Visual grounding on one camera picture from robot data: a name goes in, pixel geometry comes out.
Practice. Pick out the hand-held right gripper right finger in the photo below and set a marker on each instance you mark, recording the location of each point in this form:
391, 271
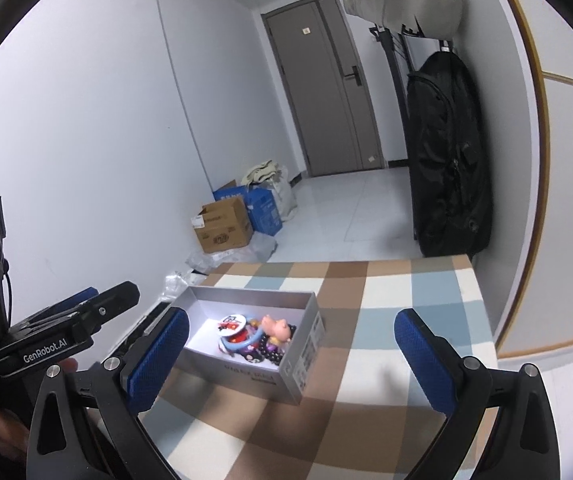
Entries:
424, 355

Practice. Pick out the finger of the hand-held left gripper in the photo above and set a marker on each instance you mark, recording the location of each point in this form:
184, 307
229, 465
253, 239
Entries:
84, 296
116, 297

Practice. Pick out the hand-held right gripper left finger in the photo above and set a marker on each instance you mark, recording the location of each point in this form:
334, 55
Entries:
159, 355

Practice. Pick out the white round badge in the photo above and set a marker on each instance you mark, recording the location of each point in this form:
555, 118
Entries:
229, 324

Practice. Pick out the grey cardboard box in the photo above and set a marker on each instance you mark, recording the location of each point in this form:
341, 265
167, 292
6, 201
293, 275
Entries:
246, 375

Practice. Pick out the small pig figure charm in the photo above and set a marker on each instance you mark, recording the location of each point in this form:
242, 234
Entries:
276, 327

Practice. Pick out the person's left hand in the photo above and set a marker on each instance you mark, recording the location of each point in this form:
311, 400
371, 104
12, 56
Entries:
1, 432

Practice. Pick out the clear plastic wrapping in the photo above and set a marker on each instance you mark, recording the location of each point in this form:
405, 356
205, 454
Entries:
181, 285
236, 255

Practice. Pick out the checkered tablecloth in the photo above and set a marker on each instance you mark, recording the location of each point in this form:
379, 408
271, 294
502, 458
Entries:
366, 300

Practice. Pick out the brown cardboard box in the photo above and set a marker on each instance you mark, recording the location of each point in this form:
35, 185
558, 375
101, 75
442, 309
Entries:
221, 230

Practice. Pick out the small blue box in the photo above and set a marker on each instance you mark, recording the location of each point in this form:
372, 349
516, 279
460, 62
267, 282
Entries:
226, 192

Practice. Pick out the large blue box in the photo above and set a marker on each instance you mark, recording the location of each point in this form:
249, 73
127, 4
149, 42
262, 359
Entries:
264, 210

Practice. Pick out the large black bag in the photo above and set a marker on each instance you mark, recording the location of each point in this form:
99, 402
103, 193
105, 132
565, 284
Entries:
441, 160

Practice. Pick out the white cloth bag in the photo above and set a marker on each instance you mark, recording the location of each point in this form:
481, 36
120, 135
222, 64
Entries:
286, 195

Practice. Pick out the grey door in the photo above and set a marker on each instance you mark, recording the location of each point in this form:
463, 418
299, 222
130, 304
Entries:
316, 85

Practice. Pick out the black coat rack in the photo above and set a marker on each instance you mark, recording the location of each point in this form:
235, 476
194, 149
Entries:
391, 60

